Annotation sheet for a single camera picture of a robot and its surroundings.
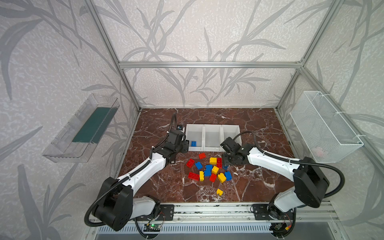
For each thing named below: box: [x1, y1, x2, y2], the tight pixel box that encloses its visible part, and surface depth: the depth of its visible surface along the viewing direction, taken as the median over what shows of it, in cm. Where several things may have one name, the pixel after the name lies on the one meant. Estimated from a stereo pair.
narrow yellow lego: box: [199, 170, 205, 182], surface depth 86 cm
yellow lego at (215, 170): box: [211, 165, 220, 175], surface depth 86 cm
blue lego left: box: [195, 161, 203, 170], surface depth 91 cm
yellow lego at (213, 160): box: [209, 157, 217, 165], surface depth 91 cm
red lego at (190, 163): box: [186, 158, 195, 168], surface depth 93 cm
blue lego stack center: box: [204, 164, 213, 177], surface depth 88 cm
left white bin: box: [185, 124, 204, 152], surface depth 102 cm
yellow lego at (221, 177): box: [217, 172, 227, 183], surface depth 85 cm
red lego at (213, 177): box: [209, 173, 218, 183], surface depth 86 cm
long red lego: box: [188, 172, 200, 181], surface depth 86 cm
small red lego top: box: [198, 152, 207, 160], surface depth 96 cm
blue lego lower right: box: [224, 171, 233, 182], surface depth 86 cm
